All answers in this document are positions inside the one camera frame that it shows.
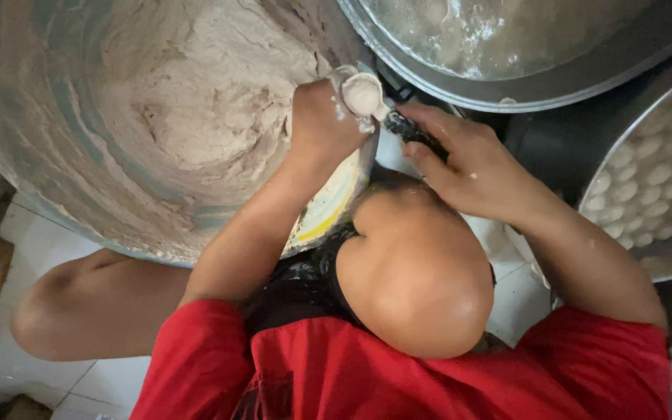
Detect person's left hand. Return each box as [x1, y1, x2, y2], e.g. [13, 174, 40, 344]
[285, 65, 375, 171]

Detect large dough mass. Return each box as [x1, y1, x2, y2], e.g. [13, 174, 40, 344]
[94, 0, 337, 205]

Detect person's left leg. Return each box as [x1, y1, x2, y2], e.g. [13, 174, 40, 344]
[10, 248, 194, 362]

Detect person's red shirt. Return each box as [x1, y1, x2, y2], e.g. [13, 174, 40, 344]
[131, 299, 672, 420]

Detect person's right leg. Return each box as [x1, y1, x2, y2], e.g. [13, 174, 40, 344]
[336, 180, 496, 360]

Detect person's right hand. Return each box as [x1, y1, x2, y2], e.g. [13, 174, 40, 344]
[397, 103, 542, 229]

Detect person's leg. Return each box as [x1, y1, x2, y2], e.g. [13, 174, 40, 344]
[336, 180, 496, 360]
[10, 248, 194, 362]

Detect black-handled spoon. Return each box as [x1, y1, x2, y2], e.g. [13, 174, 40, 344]
[341, 72, 450, 163]

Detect white dough ball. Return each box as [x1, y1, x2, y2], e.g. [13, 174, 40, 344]
[345, 77, 381, 116]

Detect person's black shorts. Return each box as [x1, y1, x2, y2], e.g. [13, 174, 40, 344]
[241, 224, 373, 338]

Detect black stove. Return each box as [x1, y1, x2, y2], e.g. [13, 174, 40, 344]
[371, 32, 672, 208]

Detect group of white dough balls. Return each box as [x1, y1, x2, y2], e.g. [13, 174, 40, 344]
[583, 76, 672, 249]

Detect large dough-smeared basin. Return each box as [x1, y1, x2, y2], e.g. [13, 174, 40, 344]
[0, 0, 381, 269]

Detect large metal pot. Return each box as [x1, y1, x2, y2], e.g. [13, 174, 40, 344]
[336, 0, 672, 114]

